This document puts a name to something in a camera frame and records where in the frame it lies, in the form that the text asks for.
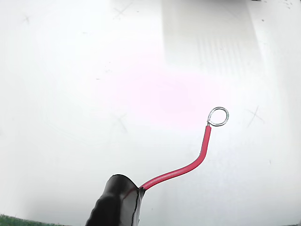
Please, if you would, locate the red wire with metal loop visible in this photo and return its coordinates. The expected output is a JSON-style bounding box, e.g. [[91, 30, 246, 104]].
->
[[139, 106, 230, 190]]

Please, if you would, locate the large green scouring sponge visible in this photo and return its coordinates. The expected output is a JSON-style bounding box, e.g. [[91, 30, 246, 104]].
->
[[0, 213, 65, 226]]

